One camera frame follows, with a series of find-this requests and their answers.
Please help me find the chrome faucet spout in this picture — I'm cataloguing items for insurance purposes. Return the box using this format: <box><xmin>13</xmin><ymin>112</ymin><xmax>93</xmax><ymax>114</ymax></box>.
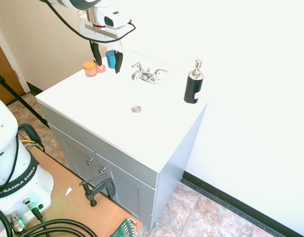
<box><xmin>131</xmin><ymin>70</ymin><xmax>152</xmax><ymax>81</ymax></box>

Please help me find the blue plastic cup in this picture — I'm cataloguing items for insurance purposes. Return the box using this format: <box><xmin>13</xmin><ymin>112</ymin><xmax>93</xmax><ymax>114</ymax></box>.
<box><xmin>105</xmin><ymin>50</ymin><xmax>117</xmax><ymax>69</ymax></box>

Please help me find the black camera tripod leg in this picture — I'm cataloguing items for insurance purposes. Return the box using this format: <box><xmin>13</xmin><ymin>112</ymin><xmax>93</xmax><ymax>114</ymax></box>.
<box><xmin>0</xmin><ymin>71</ymin><xmax>49</xmax><ymax>129</ymax></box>

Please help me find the orange plastic cup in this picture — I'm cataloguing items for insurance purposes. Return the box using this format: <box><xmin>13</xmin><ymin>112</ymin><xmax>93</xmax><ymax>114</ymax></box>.
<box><xmin>83</xmin><ymin>61</ymin><xmax>97</xmax><ymax>78</ymax></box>

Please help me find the black chrome soap dispenser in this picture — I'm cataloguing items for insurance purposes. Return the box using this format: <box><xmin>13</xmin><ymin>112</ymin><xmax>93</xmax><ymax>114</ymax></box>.
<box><xmin>183</xmin><ymin>59</ymin><xmax>205</xmax><ymax>104</ymax></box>

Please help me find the chrome cold water handle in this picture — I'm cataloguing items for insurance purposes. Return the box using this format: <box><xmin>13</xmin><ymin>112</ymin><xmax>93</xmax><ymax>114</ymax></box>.
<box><xmin>152</xmin><ymin>69</ymin><xmax>169</xmax><ymax>81</ymax></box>

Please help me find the black metal c-clamp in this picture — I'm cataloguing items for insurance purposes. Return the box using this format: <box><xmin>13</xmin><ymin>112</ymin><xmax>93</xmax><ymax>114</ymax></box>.
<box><xmin>78</xmin><ymin>173</ymin><xmax>116</xmax><ymax>207</ymax></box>

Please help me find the thick black floor cable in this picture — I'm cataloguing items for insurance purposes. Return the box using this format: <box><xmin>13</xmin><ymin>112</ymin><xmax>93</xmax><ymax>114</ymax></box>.
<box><xmin>0</xmin><ymin>206</ymin><xmax>98</xmax><ymax>237</ymax></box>

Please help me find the grey vanity cabinet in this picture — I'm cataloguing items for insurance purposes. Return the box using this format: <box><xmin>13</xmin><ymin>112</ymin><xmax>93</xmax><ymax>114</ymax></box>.
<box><xmin>35</xmin><ymin>50</ymin><xmax>212</xmax><ymax>230</ymax></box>

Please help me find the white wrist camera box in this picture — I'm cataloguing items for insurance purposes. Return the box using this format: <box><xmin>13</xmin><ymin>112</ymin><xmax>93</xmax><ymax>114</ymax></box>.
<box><xmin>97</xmin><ymin>6</ymin><xmax>133</xmax><ymax>29</ymax></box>

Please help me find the brown wooden door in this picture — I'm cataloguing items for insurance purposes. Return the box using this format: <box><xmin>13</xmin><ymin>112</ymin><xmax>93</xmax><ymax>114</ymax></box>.
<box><xmin>0</xmin><ymin>33</ymin><xmax>26</xmax><ymax>106</ymax></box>

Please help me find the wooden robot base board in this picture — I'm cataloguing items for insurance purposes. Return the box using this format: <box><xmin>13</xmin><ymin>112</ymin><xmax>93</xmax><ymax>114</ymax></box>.
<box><xmin>17</xmin><ymin>145</ymin><xmax>143</xmax><ymax>237</ymax></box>

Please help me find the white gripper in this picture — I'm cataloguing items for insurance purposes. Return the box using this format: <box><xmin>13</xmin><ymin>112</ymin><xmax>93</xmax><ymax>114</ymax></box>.
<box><xmin>77</xmin><ymin>11</ymin><xmax>125</xmax><ymax>75</ymax></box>

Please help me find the green hex key set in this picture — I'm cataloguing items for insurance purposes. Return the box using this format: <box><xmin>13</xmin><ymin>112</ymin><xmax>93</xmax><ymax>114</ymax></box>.
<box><xmin>110</xmin><ymin>218</ymin><xmax>138</xmax><ymax>237</ymax></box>

